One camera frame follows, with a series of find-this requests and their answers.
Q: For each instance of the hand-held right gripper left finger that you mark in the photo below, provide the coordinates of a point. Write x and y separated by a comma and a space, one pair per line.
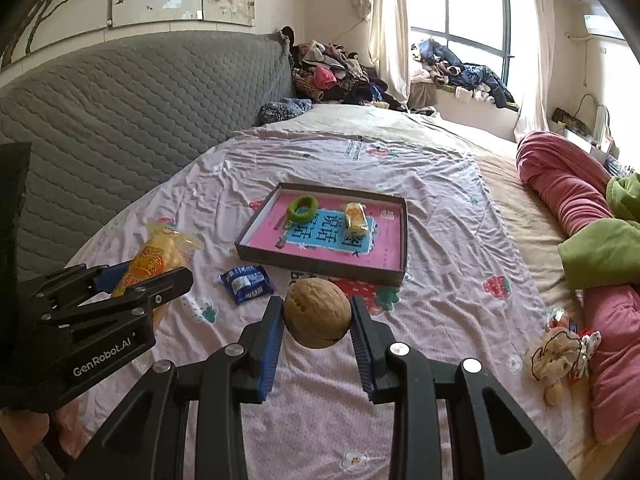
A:
270, 350

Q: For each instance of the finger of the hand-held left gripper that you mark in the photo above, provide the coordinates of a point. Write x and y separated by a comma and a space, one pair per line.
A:
107, 276
150, 295

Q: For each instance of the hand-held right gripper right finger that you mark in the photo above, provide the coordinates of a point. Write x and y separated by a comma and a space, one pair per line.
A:
362, 355

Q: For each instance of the yellow cake packet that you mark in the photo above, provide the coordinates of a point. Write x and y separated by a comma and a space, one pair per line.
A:
150, 257
356, 220

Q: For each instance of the brown walnut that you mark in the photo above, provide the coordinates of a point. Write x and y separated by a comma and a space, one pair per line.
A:
317, 312

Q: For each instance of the blue snack packet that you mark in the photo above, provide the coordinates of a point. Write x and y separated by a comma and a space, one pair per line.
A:
247, 282

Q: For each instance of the dark shallow cardboard box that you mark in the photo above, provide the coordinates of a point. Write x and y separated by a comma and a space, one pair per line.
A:
320, 268

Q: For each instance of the grey quilted headboard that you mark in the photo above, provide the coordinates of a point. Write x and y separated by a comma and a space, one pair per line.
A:
125, 125

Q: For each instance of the pink strawberry printed sheet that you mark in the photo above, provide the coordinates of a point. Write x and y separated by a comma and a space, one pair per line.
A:
450, 210

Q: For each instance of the small beige plush toy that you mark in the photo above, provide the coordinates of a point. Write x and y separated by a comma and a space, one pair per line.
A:
552, 357

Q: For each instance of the small tan nut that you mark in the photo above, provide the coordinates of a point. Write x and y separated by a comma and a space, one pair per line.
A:
551, 394

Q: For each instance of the colourful wrapped toy egg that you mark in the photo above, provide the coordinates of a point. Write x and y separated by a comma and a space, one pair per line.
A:
560, 321

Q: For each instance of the red white small toy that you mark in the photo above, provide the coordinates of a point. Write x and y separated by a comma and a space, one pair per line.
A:
590, 341

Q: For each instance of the dark blue patterned cloth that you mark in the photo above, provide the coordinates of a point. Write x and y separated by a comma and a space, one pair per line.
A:
285, 109

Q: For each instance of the beige bed sheet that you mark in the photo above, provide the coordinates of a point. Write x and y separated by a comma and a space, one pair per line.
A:
400, 120

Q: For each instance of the green blanket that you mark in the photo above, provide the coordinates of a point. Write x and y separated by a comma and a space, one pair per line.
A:
600, 250

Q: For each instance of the pink quilt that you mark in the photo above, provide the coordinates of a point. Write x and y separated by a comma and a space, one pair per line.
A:
560, 180

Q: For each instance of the beige folded cloth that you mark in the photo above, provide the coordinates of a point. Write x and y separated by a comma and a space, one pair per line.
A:
422, 94

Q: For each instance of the pile of mixed clothes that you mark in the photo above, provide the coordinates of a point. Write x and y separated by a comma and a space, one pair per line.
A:
330, 75

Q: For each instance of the pile of dark clothes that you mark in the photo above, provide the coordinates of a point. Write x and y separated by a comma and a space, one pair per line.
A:
475, 77

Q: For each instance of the cluttered side desk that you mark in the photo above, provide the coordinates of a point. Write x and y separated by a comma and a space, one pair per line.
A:
575, 122

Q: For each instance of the cream curtain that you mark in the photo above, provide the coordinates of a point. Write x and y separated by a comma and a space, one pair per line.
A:
390, 35
537, 60

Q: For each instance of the dark framed window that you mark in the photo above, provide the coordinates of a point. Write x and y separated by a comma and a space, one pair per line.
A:
470, 5

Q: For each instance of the white air conditioner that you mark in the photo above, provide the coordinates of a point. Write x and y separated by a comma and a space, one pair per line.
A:
605, 25

